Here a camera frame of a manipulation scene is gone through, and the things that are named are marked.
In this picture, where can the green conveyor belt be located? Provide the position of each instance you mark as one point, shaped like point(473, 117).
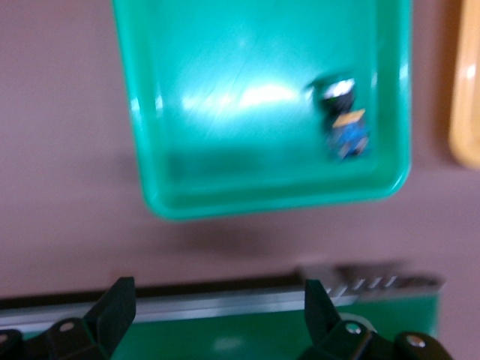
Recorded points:
point(225, 330)

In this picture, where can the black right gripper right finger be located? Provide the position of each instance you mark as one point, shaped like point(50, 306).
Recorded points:
point(322, 318)

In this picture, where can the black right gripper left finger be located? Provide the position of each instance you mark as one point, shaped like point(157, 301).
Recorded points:
point(108, 318)

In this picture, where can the yellow plastic tray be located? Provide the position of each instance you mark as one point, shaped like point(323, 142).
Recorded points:
point(468, 93)

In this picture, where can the green plastic tray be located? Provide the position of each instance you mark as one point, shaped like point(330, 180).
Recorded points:
point(243, 112)

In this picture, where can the green push button switch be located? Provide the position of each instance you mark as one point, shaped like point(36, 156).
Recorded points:
point(343, 120)

